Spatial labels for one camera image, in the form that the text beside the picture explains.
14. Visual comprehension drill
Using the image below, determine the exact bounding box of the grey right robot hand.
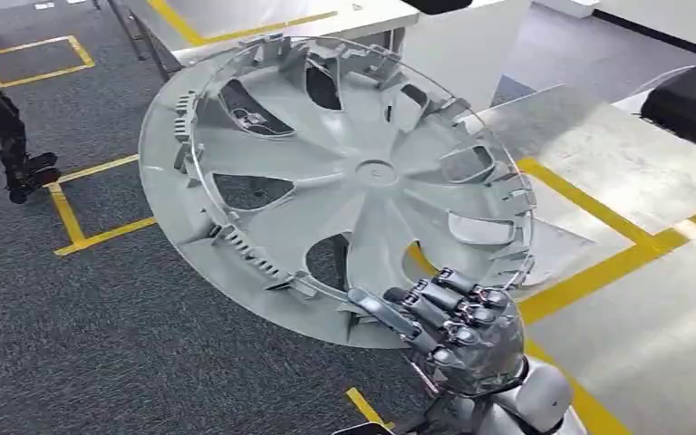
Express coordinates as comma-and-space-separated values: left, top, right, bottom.
347, 268, 530, 400

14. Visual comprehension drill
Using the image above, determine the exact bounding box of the silver plastic wheel hubcap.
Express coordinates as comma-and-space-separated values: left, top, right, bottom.
138, 33, 595, 352

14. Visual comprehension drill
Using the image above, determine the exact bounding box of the steel bench with yellow tape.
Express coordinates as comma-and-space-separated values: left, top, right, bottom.
461, 83, 696, 435

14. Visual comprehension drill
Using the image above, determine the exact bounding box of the black case with yellow stripe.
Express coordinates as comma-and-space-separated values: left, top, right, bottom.
640, 64, 696, 151

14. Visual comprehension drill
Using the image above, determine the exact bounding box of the white table with yellow tape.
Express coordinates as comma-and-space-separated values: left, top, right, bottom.
107, 0, 421, 68

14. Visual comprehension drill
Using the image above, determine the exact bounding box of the black robot leg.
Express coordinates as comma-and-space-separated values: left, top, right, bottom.
0, 51, 62, 206

